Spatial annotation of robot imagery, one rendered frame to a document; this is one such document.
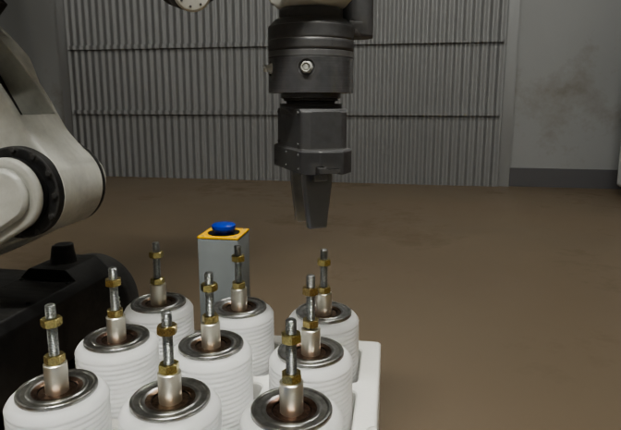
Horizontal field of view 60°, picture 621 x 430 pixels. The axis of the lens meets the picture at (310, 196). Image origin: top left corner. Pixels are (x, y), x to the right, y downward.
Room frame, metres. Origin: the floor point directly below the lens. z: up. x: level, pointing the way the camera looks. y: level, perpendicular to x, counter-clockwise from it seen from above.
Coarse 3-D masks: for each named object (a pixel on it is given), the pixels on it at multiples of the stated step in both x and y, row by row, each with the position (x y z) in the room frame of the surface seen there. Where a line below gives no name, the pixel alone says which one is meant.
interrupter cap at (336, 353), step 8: (328, 344) 0.59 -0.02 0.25; (336, 344) 0.59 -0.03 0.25; (280, 352) 0.56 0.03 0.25; (328, 352) 0.57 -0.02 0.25; (336, 352) 0.57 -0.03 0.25; (304, 360) 0.55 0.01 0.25; (312, 360) 0.55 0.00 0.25; (320, 360) 0.55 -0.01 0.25; (328, 360) 0.55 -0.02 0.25; (336, 360) 0.55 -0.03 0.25; (304, 368) 0.53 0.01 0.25; (312, 368) 0.53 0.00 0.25
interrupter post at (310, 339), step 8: (304, 328) 0.57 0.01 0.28; (320, 328) 0.57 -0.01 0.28; (304, 336) 0.56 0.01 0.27; (312, 336) 0.56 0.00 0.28; (320, 336) 0.57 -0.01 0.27; (304, 344) 0.56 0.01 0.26; (312, 344) 0.56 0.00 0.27; (320, 344) 0.57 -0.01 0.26; (304, 352) 0.56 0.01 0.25; (312, 352) 0.56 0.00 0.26; (320, 352) 0.57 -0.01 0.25
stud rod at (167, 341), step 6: (162, 312) 0.47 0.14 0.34; (168, 312) 0.47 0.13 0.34; (162, 318) 0.47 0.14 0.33; (168, 318) 0.47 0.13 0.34; (162, 324) 0.47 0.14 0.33; (168, 324) 0.47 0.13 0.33; (168, 342) 0.47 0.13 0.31; (168, 348) 0.47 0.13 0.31; (168, 354) 0.47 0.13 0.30; (168, 360) 0.47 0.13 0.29
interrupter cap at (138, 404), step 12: (156, 384) 0.50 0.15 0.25; (192, 384) 0.50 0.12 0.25; (204, 384) 0.49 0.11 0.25; (132, 396) 0.47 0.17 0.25; (144, 396) 0.47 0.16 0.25; (156, 396) 0.48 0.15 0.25; (192, 396) 0.48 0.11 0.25; (204, 396) 0.47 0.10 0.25; (132, 408) 0.45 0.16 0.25; (144, 408) 0.45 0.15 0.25; (156, 408) 0.46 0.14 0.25; (168, 408) 0.46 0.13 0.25; (180, 408) 0.45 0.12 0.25; (192, 408) 0.45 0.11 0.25; (144, 420) 0.44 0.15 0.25; (156, 420) 0.43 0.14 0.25; (168, 420) 0.44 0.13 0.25; (180, 420) 0.44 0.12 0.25
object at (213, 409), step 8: (128, 400) 0.47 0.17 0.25; (216, 400) 0.48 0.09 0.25; (128, 408) 0.46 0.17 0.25; (208, 408) 0.46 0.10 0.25; (216, 408) 0.47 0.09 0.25; (120, 416) 0.45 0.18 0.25; (128, 416) 0.45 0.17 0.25; (192, 416) 0.45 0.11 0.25; (200, 416) 0.45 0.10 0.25; (208, 416) 0.45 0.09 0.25; (216, 416) 0.46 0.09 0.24; (120, 424) 0.44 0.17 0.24; (128, 424) 0.44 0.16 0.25; (136, 424) 0.43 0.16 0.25; (144, 424) 0.43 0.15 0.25; (152, 424) 0.43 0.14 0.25; (160, 424) 0.43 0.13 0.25; (168, 424) 0.43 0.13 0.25; (176, 424) 0.43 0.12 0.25; (184, 424) 0.44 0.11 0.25; (192, 424) 0.44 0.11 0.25; (200, 424) 0.44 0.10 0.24; (208, 424) 0.45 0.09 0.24; (216, 424) 0.46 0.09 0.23
